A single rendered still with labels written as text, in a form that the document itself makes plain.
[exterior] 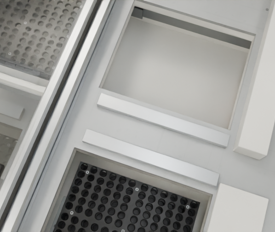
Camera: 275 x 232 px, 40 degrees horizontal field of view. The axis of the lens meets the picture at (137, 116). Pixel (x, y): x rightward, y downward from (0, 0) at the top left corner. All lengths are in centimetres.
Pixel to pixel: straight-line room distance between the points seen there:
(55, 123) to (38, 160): 6
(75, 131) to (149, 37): 31
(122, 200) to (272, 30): 40
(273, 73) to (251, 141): 13
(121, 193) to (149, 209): 6
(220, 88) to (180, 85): 9
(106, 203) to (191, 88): 31
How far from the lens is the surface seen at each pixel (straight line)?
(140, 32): 85
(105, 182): 67
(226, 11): 77
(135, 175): 73
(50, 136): 60
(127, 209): 66
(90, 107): 66
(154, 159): 62
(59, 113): 61
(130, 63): 82
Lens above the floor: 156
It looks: 71 degrees down
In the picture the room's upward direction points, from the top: 4 degrees clockwise
